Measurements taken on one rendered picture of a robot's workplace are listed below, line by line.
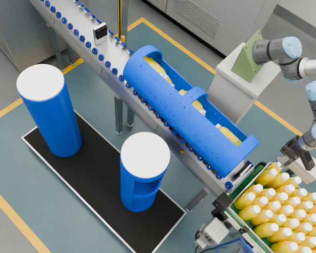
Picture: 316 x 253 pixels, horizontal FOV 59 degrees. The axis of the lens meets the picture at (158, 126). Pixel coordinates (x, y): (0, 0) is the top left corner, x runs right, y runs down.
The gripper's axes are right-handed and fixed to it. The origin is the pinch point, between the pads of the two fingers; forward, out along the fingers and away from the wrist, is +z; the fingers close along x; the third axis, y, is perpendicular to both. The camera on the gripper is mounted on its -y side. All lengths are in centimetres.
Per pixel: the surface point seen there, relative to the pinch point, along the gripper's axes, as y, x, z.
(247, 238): -15.1, 31.7, 32.0
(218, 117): 43.8, -3.7, 16.1
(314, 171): -15.4, -17.0, 11.5
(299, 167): -8.9, -14.5, 14.1
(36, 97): 124, 71, 18
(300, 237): -29.5, 18.0, 13.3
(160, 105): 69, 23, 8
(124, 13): 158, -24, 27
